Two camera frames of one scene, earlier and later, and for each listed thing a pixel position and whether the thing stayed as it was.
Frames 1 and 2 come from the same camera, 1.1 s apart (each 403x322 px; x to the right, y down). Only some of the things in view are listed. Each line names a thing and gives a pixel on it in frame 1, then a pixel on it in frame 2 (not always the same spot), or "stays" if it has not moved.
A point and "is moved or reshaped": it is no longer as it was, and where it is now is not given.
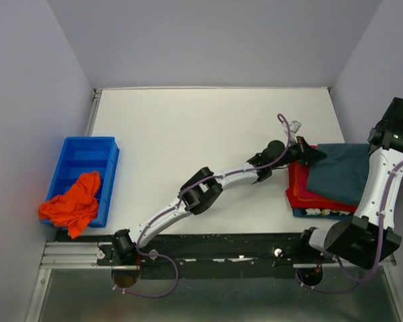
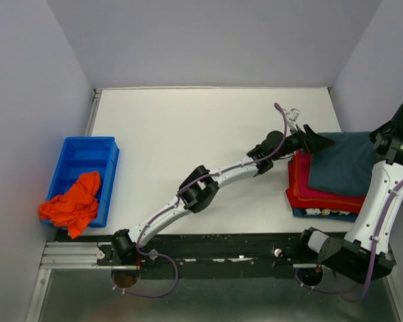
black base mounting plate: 267,254 stays
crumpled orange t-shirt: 76,208 stays
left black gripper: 305,153 to 309,141
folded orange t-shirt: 295,190 stays
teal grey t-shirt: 340,176 is moved or reshaped
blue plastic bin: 81,155 stays
